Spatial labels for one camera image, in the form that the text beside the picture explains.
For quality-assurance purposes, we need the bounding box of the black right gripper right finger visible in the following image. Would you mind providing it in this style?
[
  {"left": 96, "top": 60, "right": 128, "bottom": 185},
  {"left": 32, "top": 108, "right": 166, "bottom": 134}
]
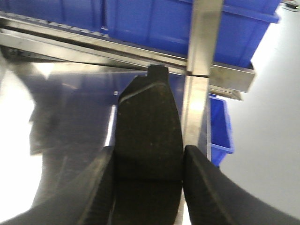
[{"left": 183, "top": 145, "right": 300, "bottom": 225}]

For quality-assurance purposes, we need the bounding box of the left blue plastic bin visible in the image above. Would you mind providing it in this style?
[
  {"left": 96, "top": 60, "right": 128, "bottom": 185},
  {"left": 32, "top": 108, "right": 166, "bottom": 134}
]
[{"left": 0, "top": 0, "right": 106, "bottom": 31}]

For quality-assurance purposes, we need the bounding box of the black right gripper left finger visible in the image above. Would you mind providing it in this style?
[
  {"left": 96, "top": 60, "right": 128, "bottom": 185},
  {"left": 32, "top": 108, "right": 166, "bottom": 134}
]
[{"left": 3, "top": 146, "right": 114, "bottom": 225}]

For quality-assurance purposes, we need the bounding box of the blue plastic bin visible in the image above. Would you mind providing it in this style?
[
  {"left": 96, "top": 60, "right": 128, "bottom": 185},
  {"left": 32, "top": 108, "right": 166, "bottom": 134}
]
[
  {"left": 105, "top": 0, "right": 279, "bottom": 68},
  {"left": 0, "top": 0, "right": 106, "bottom": 31},
  {"left": 210, "top": 94, "right": 234, "bottom": 167}
]

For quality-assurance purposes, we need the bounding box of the grey brake pad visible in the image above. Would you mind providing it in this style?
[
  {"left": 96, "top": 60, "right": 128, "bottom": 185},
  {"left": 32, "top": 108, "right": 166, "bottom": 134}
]
[{"left": 112, "top": 65, "right": 184, "bottom": 225}]

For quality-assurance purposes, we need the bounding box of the lower blue plastic bin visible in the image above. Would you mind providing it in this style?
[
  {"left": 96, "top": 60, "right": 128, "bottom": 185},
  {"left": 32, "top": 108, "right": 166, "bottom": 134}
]
[{"left": 210, "top": 94, "right": 234, "bottom": 167}]

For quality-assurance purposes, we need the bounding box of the right blue plastic bin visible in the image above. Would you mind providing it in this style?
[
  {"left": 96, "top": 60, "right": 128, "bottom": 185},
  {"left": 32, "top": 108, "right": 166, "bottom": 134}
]
[{"left": 105, "top": 0, "right": 279, "bottom": 68}]

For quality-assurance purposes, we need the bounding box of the stainless steel rack frame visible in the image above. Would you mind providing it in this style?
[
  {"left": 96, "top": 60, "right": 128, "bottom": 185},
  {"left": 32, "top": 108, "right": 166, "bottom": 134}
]
[{"left": 0, "top": 0, "right": 256, "bottom": 225}]

